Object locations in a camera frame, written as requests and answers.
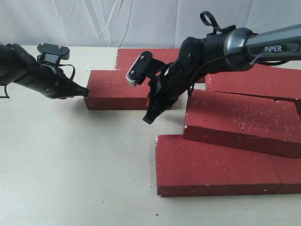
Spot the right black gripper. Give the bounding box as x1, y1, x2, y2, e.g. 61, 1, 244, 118
143, 60, 195, 124

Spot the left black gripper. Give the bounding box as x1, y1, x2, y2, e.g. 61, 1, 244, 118
14, 63, 89, 99

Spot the red brick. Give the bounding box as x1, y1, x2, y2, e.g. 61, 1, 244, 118
155, 135, 281, 197
84, 70, 150, 110
190, 69, 207, 83
270, 155, 301, 194
205, 65, 301, 104
183, 90, 301, 159
115, 48, 179, 70

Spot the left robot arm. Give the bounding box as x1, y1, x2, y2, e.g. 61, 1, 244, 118
0, 42, 89, 99

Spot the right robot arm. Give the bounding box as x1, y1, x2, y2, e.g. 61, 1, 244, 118
139, 24, 301, 124

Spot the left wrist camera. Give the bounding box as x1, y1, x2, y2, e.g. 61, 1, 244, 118
37, 42, 70, 67

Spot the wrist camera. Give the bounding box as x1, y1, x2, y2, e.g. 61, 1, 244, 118
126, 51, 166, 87
37, 42, 70, 67

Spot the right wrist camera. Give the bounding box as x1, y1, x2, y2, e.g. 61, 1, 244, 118
126, 51, 166, 87

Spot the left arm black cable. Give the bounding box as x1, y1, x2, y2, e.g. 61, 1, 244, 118
0, 63, 76, 99

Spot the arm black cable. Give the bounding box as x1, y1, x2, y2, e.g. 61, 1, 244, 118
0, 63, 76, 99
187, 10, 301, 97

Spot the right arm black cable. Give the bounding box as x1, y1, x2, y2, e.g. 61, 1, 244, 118
187, 10, 301, 97

